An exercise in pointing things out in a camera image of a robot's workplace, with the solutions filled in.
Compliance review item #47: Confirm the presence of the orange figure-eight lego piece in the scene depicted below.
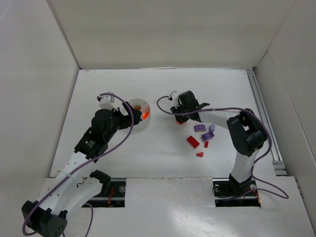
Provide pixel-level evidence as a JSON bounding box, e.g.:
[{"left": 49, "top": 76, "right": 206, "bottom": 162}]
[{"left": 142, "top": 112, "right": 150, "bottom": 120}]

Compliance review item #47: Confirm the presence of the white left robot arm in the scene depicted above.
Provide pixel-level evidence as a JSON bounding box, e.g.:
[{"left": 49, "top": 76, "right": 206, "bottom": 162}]
[{"left": 22, "top": 102, "right": 142, "bottom": 237}]

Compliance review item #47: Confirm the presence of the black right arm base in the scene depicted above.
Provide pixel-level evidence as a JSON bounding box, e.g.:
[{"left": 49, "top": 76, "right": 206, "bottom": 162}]
[{"left": 212, "top": 175, "right": 261, "bottom": 207}]

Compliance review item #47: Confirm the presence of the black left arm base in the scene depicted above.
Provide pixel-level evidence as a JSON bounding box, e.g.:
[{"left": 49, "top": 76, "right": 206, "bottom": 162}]
[{"left": 86, "top": 170, "right": 126, "bottom": 208}]

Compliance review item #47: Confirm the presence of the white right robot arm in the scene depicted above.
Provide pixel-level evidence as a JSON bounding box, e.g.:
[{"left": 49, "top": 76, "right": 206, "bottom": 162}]
[{"left": 169, "top": 91, "right": 268, "bottom": 184}]

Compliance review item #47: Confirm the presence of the light purple sloped brick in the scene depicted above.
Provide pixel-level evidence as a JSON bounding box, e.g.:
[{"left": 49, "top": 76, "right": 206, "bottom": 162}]
[{"left": 194, "top": 124, "right": 206, "bottom": 132}]

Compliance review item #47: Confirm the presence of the red 2x4 lego brick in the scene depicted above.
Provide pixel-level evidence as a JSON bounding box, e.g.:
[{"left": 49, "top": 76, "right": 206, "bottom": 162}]
[{"left": 186, "top": 136, "right": 200, "bottom": 149}]

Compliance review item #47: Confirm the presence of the white divided round container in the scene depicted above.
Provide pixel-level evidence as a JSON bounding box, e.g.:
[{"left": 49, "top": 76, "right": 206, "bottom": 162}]
[{"left": 128, "top": 99, "right": 151, "bottom": 130}]

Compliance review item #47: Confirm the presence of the purple 2x4 lego plate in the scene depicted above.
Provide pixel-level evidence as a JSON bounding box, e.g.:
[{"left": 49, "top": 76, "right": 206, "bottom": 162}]
[{"left": 201, "top": 132, "right": 214, "bottom": 142}]

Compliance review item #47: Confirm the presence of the light purple 2x2 brick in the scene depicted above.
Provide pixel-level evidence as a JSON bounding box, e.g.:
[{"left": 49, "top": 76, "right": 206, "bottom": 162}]
[{"left": 209, "top": 124, "right": 215, "bottom": 133}]

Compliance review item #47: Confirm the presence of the small red sloped piece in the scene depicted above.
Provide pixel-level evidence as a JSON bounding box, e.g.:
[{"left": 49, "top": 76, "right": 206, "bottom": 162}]
[{"left": 196, "top": 152, "right": 204, "bottom": 158}]

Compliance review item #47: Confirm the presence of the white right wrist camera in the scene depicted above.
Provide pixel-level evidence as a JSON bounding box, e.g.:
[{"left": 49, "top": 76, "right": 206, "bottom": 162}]
[{"left": 168, "top": 90, "right": 178, "bottom": 101}]

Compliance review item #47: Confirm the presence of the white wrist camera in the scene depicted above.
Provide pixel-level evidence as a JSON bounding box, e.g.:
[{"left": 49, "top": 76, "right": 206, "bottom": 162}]
[
  {"left": 168, "top": 90, "right": 178, "bottom": 101},
  {"left": 97, "top": 95, "right": 117, "bottom": 110}
]

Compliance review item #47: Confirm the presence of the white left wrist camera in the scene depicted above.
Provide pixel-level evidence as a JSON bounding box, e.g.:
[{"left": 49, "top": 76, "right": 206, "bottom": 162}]
[{"left": 97, "top": 95, "right": 117, "bottom": 110}]

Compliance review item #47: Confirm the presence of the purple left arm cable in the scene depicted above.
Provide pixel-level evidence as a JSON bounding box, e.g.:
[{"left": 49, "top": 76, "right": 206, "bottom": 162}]
[{"left": 22, "top": 92, "right": 135, "bottom": 237}]

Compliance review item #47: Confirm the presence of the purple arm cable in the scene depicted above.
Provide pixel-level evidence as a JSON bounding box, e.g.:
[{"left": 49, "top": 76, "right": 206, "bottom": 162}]
[
  {"left": 156, "top": 95, "right": 289, "bottom": 200},
  {"left": 22, "top": 92, "right": 135, "bottom": 237}
]

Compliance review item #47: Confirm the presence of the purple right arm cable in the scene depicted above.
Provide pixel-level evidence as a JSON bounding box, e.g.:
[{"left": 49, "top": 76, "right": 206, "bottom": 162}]
[{"left": 156, "top": 95, "right": 289, "bottom": 200}]

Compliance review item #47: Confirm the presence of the aluminium rail right side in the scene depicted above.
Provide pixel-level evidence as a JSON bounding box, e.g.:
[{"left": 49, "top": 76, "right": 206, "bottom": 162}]
[{"left": 246, "top": 69, "right": 288, "bottom": 176}]

